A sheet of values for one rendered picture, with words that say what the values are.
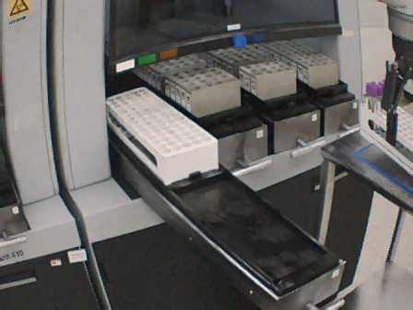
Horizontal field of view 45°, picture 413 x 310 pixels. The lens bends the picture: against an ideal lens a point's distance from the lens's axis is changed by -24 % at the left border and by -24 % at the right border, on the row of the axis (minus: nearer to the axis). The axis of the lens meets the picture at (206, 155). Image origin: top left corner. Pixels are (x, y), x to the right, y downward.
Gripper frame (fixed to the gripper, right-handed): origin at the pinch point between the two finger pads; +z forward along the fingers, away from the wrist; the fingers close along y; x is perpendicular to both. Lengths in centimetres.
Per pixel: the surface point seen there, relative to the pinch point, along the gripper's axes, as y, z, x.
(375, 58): 153, 58, 161
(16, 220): -74, 14, 28
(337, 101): 6.3, 9.2, 33.0
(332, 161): -12.0, 10.2, 12.6
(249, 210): -33.6, 10.4, 8.0
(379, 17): 160, 28, 161
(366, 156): -5.5, 8.6, 7.9
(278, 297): -41.5, 10.2, -15.1
